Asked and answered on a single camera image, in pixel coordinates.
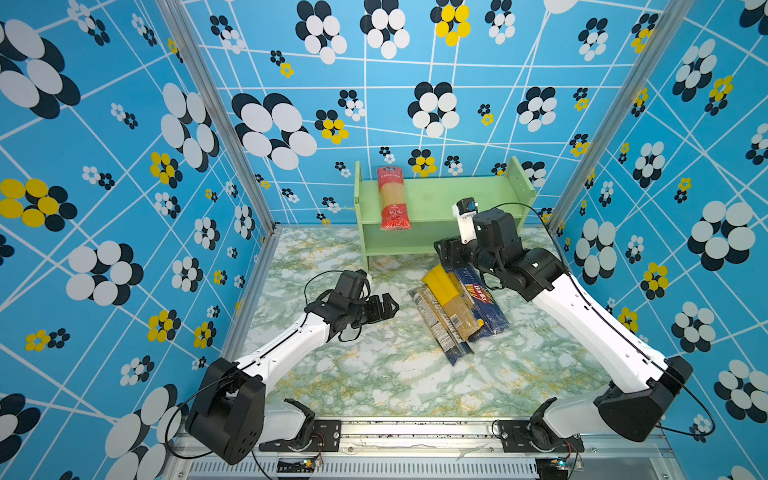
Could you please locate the aluminium front rail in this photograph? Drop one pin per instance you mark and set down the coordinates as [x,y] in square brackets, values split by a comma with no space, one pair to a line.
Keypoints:
[438,448]

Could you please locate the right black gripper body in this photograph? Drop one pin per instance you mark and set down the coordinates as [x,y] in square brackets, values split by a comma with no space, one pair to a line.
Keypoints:
[459,254]

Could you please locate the red spaghetti bag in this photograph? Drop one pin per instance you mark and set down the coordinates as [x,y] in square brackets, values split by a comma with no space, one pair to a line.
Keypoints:
[392,198]

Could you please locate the light green wooden shelf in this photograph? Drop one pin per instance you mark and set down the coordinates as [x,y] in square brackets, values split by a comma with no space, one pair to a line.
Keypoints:
[429,204]

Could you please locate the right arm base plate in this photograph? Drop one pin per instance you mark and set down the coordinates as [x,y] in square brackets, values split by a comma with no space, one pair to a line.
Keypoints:
[520,436]

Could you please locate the blue clear spaghetti bag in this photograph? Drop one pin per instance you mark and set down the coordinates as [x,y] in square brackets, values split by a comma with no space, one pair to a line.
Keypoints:
[474,309]

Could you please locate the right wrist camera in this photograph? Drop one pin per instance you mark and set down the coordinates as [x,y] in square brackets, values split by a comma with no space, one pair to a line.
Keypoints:
[464,212]

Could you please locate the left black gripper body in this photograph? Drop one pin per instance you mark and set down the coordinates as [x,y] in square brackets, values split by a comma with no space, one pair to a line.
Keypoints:
[364,312]

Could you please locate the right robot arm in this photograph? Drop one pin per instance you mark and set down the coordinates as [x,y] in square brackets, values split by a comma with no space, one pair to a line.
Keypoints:
[643,382]

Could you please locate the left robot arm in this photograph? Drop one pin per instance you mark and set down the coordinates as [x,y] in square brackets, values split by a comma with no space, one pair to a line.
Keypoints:
[229,414]

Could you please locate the yellow top spaghetti bag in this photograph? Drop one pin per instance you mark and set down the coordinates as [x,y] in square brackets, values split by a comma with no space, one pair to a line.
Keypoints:
[443,286]

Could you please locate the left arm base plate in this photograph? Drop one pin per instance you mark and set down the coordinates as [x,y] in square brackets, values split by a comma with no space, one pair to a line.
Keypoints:
[316,436]

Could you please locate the blue Barilla spaghetti box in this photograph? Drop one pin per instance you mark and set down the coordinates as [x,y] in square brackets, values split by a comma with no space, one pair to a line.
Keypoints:
[471,283]

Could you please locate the clear white-label spaghetti bag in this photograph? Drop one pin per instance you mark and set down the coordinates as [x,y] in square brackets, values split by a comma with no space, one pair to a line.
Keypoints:
[440,325]

